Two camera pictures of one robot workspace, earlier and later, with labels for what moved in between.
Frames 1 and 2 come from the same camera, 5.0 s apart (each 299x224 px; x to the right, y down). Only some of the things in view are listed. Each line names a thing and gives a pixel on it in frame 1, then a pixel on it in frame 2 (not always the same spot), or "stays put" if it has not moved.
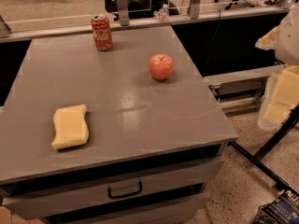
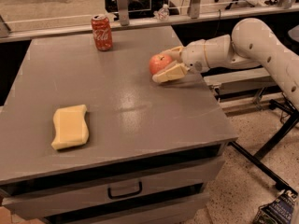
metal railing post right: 193,10 stays put
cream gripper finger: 268,41 -> 175,53
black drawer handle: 125,195 stays put
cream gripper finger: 281,97 -> 175,71
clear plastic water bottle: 163,13 stays put
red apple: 161,66 stays put
